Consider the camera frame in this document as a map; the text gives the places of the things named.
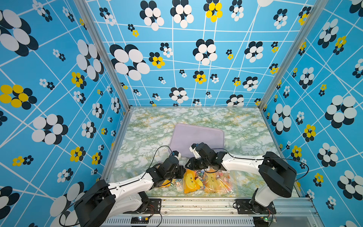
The aluminium corner post left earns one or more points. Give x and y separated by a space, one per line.
86 16

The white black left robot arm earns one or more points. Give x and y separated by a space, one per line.
104 200

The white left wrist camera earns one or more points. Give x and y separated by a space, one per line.
176 154

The left green circuit board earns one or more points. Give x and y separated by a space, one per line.
139 220

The ziploc bag of candies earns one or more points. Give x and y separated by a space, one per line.
210 182

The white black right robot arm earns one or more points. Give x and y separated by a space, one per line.
278 175

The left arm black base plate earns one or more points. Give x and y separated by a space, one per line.
150 207

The aluminium corner post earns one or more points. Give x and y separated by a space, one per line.
86 16
300 38

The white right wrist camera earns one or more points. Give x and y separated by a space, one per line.
193 150

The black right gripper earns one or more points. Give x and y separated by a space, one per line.
191 165

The right green circuit board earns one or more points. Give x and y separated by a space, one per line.
262 221

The aluminium corner post right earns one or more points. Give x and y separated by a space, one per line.
300 38

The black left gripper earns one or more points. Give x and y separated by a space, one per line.
182 171

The aluminium front rail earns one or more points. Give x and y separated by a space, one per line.
219 212

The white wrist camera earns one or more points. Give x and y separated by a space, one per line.
193 150
176 154

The lilac plastic tray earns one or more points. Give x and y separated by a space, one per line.
185 135

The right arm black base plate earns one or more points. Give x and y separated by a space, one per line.
243 206

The ziploc bag with yellow duck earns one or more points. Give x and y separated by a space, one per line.
177 183

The green circuit board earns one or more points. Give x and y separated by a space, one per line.
139 220
262 221

